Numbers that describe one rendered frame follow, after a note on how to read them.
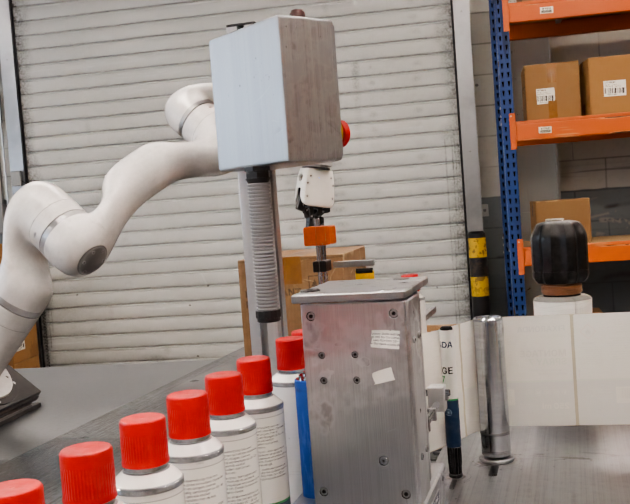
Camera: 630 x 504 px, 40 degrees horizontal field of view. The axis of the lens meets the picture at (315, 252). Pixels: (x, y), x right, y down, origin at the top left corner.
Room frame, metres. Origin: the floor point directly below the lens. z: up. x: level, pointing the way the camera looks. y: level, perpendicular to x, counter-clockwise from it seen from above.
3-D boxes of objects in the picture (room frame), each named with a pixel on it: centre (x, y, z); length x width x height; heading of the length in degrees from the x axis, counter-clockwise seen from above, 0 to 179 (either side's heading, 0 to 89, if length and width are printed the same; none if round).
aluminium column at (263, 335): (1.29, 0.08, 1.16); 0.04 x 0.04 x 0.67; 73
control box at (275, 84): (1.22, 0.04, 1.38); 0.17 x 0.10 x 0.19; 38
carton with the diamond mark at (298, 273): (2.04, 0.02, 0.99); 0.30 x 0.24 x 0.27; 167
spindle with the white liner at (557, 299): (1.29, -0.36, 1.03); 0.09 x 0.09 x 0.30
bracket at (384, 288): (0.86, -0.05, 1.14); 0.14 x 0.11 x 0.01; 163
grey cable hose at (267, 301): (1.17, 0.07, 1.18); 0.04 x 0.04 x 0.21
